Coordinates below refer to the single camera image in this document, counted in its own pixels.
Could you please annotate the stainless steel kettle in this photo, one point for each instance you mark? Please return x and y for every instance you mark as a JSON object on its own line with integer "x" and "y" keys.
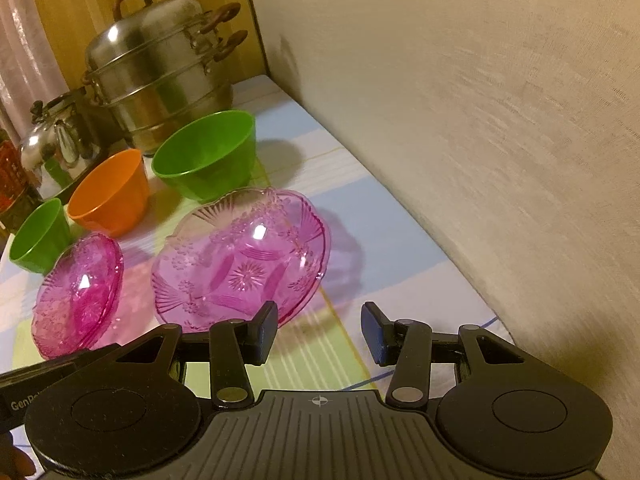
{"x": 55, "y": 145}

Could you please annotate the large green plastic bowl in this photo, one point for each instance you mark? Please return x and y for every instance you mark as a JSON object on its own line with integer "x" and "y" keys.
{"x": 205, "y": 160}

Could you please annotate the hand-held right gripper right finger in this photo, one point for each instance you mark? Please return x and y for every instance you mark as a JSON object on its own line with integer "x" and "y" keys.
{"x": 372, "y": 332}

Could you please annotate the pink curtain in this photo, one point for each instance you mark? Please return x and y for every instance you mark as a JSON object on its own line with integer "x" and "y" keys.
{"x": 20, "y": 60}

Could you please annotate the small green plastic bowl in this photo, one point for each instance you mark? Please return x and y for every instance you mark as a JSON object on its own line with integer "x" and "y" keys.
{"x": 37, "y": 240}

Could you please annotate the person's left hand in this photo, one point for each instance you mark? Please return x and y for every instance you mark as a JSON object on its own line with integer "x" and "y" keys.
{"x": 19, "y": 465}

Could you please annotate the large pink glass plate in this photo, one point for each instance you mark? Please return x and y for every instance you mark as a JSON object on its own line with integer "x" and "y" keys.
{"x": 240, "y": 260}

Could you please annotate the stainless steel steamer pot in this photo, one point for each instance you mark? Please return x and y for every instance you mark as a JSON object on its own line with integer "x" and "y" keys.
{"x": 160, "y": 80}

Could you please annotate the checked pastel tablecloth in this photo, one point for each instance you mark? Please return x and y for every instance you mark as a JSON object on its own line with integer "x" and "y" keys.
{"x": 325, "y": 160}

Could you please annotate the orange plastic bowl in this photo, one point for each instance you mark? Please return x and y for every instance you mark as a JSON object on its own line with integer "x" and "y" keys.
{"x": 107, "y": 195}

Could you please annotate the small pink glass plate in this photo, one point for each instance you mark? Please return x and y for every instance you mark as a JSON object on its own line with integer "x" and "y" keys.
{"x": 80, "y": 295}

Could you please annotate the red label glass bottle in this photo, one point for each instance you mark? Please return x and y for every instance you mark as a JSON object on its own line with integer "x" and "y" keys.
{"x": 12, "y": 180}

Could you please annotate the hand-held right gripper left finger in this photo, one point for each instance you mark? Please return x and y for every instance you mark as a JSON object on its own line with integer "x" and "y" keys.
{"x": 265, "y": 331}

